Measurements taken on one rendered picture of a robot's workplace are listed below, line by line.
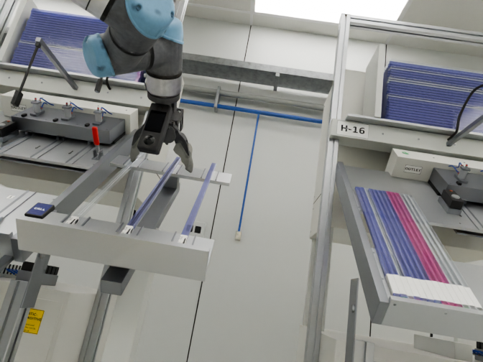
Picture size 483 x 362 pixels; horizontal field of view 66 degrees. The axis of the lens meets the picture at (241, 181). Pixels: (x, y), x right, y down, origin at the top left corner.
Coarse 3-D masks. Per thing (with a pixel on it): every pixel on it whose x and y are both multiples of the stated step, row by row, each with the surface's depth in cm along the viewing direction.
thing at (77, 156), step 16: (0, 112) 143; (0, 144) 119; (16, 144) 119; (32, 144) 121; (48, 144) 123; (64, 144) 124; (80, 144) 126; (112, 144) 129; (16, 160) 119; (32, 160) 114; (48, 160) 113; (64, 160) 114; (80, 160) 116; (96, 160) 117
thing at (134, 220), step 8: (176, 160) 111; (168, 168) 104; (168, 176) 100; (160, 184) 94; (152, 192) 89; (144, 200) 85; (152, 200) 87; (144, 208) 81; (136, 216) 78; (128, 224) 75; (136, 224) 76
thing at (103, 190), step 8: (136, 160) 106; (128, 168) 100; (120, 176) 95; (112, 184) 90; (96, 192) 85; (104, 192) 86; (88, 200) 81; (96, 200) 82; (80, 208) 77; (88, 208) 79; (80, 216) 75
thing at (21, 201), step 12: (0, 192) 95; (12, 192) 95; (24, 192) 95; (36, 192) 97; (0, 204) 90; (12, 204) 91; (24, 204) 91; (0, 216) 86; (12, 216) 87; (0, 228) 82; (12, 228) 83
